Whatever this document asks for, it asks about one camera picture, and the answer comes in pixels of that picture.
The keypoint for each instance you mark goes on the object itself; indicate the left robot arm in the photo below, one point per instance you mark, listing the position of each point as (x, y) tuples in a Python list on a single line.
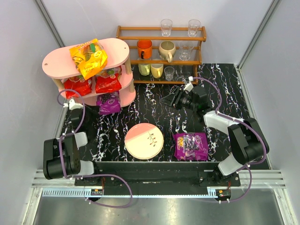
[(61, 156)]

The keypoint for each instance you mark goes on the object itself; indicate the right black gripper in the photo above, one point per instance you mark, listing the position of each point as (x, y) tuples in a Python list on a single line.
[(177, 98)]

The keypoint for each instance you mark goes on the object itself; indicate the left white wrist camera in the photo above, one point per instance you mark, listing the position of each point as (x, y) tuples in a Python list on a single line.
[(72, 105)]

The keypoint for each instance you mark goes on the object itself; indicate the clear glass middle shelf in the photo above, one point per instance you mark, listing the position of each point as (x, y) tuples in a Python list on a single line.
[(186, 48)]

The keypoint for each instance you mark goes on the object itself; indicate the clear glass top left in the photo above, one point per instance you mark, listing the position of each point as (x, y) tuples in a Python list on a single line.
[(166, 27)]

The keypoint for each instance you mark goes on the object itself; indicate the brown wooden cup rack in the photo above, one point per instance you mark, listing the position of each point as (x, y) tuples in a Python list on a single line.
[(154, 34)]

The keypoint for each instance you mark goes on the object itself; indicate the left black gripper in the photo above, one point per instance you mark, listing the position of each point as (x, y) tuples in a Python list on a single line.
[(76, 117)]

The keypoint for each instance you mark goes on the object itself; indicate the yellow mug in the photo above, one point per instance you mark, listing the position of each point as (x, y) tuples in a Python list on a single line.
[(157, 70)]

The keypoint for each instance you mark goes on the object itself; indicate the orange candy bag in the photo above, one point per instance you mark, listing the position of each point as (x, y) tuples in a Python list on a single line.
[(90, 58)]

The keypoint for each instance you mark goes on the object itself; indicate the pink and cream plate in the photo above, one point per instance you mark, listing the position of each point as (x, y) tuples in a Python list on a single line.
[(144, 141)]

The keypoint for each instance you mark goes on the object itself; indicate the red candy bag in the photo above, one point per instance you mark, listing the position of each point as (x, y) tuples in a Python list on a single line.
[(107, 81), (78, 84)]

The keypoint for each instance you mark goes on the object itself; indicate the clear glass top right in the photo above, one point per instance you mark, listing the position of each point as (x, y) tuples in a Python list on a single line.
[(193, 27)]

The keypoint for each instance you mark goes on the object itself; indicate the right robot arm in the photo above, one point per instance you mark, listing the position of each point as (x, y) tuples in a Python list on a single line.
[(247, 141)]

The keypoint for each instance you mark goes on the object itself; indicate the purple candy bag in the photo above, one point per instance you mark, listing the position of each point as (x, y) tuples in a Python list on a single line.
[(191, 146), (109, 103)]

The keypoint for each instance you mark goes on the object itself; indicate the orange mug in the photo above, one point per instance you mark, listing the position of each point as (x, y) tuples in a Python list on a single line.
[(144, 49)]

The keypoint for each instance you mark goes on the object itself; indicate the small clear glass bottom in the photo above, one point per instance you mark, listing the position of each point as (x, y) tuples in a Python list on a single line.
[(169, 73)]

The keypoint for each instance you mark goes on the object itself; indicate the pale green mug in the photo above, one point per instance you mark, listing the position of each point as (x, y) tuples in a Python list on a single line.
[(144, 69)]

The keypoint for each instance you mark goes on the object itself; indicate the beige round ceramic mug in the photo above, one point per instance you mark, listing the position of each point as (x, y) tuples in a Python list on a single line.
[(167, 50)]

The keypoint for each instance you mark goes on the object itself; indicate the pink three-tier shelf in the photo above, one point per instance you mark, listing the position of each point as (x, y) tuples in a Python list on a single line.
[(58, 65)]

